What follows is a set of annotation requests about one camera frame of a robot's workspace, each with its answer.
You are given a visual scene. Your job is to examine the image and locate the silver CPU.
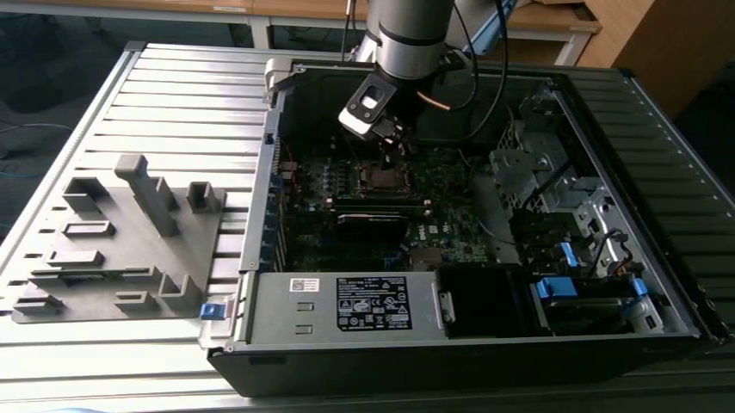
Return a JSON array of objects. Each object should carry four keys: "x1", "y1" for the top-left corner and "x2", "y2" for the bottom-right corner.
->
[{"x1": 367, "y1": 168, "x2": 407, "y2": 190}]

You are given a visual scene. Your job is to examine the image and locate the metal socket cover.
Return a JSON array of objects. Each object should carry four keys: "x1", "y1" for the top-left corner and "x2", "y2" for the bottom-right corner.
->
[{"x1": 357, "y1": 162, "x2": 417, "y2": 200}]

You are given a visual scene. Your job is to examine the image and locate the CPU socket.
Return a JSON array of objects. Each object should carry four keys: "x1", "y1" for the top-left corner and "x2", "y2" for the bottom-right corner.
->
[{"x1": 354, "y1": 157, "x2": 419, "y2": 202}]

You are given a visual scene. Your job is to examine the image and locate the green RAM stick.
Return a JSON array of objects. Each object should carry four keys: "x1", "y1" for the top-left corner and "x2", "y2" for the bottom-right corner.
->
[{"x1": 331, "y1": 195, "x2": 431, "y2": 213}]

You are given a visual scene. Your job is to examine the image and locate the silver metal drive cage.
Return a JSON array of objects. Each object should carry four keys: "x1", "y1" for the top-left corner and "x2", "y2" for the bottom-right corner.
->
[{"x1": 487, "y1": 81, "x2": 619, "y2": 229}]

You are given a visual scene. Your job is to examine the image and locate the green motherboard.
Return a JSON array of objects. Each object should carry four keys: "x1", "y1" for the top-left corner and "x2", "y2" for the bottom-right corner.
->
[{"x1": 274, "y1": 139, "x2": 505, "y2": 273}]

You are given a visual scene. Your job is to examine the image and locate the black graphics card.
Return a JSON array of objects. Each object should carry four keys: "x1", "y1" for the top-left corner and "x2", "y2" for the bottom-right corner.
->
[{"x1": 335, "y1": 212, "x2": 410, "y2": 259}]

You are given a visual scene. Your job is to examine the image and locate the brown chipset heatsink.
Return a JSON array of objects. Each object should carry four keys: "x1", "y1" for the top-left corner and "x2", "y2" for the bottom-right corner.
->
[{"x1": 409, "y1": 246, "x2": 446, "y2": 271}]

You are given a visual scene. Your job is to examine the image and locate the black plastic shroud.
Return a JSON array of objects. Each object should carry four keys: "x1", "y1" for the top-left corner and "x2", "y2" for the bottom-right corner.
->
[{"x1": 437, "y1": 265, "x2": 533, "y2": 340}]

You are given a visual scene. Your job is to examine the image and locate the blue disk carrier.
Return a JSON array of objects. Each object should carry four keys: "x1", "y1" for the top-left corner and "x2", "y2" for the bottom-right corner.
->
[{"x1": 529, "y1": 276, "x2": 649, "y2": 337}]

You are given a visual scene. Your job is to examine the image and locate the grey power supply unit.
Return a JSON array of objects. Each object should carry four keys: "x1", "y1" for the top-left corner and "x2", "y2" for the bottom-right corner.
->
[{"x1": 245, "y1": 270, "x2": 449, "y2": 344}]

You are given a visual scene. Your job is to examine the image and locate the wooden cabinet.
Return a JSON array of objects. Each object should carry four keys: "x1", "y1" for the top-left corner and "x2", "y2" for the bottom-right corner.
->
[{"x1": 577, "y1": 0, "x2": 735, "y2": 118}]

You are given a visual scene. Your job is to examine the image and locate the grey parts rack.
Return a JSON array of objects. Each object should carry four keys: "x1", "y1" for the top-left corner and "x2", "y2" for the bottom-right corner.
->
[{"x1": 10, "y1": 153, "x2": 230, "y2": 324}]

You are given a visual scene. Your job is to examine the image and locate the black open PC case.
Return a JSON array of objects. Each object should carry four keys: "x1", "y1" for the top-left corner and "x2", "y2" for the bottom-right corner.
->
[{"x1": 198, "y1": 58, "x2": 734, "y2": 399}]

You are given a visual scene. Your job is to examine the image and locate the copper coloured cable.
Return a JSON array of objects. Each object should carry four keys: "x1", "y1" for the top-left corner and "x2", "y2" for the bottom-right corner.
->
[{"x1": 415, "y1": 89, "x2": 457, "y2": 112}]

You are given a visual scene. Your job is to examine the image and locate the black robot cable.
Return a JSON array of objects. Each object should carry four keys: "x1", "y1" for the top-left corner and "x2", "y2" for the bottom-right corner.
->
[{"x1": 442, "y1": 0, "x2": 513, "y2": 143}]

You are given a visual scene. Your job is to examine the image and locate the grey case corner bracket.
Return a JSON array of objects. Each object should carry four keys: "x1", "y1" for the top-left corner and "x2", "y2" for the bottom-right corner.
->
[{"x1": 262, "y1": 57, "x2": 299, "y2": 105}]

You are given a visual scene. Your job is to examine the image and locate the thin black wire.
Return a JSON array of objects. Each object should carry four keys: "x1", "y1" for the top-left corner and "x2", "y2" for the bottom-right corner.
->
[{"x1": 523, "y1": 154, "x2": 577, "y2": 213}]

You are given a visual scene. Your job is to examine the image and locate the wooden desk white frame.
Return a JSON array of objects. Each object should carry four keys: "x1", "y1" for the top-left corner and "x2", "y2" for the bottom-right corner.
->
[
  {"x1": 0, "y1": 0, "x2": 271, "y2": 49},
  {"x1": 253, "y1": 0, "x2": 603, "y2": 66}
]

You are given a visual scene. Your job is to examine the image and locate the black wire bundle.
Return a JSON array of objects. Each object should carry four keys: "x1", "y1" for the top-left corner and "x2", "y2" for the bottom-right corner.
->
[{"x1": 590, "y1": 226, "x2": 645, "y2": 277}]

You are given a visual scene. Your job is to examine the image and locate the thin blue cable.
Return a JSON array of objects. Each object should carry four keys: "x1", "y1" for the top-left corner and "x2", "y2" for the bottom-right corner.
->
[{"x1": 0, "y1": 122, "x2": 78, "y2": 178}]

